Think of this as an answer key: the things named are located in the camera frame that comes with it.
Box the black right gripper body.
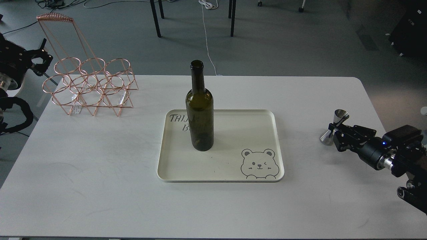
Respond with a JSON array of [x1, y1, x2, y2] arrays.
[[334, 125, 396, 170]]

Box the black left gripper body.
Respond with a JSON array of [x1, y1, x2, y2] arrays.
[[0, 34, 32, 80]]

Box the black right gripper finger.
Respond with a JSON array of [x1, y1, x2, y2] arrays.
[[328, 123, 342, 139]]

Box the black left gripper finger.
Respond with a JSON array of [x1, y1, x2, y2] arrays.
[[26, 38, 53, 76]]

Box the silver steel jigger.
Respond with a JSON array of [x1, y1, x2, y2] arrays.
[[319, 109, 349, 146]]

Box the dark green wine bottle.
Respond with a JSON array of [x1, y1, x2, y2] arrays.
[[185, 60, 214, 151]]

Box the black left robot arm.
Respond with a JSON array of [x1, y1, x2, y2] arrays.
[[0, 34, 53, 135]]

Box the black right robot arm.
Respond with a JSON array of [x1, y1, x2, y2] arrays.
[[328, 123, 427, 213]]

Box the cream bear print tray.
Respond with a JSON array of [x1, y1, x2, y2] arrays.
[[157, 109, 285, 182]]

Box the black equipment case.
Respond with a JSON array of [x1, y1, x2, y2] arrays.
[[389, 0, 427, 56]]

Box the black table leg left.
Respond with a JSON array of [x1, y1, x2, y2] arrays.
[[149, 0, 165, 38]]

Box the black table leg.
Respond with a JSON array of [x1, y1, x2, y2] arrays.
[[149, 0, 165, 38], [228, 0, 237, 37]]

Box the black table leg right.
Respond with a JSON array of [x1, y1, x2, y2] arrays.
[[228, 0, 237, 37]]

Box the copper wire wine rack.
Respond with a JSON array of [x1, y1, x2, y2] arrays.
[[37, 13, 139, 116]]

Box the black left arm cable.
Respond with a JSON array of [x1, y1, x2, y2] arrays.
[[0, 97, 34, 135]]

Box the black floor cables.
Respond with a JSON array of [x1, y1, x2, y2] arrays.
[[0, 0, 150, 35]]

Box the white floor cable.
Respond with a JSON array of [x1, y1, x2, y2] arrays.
[[199, 0, 223, 76]]

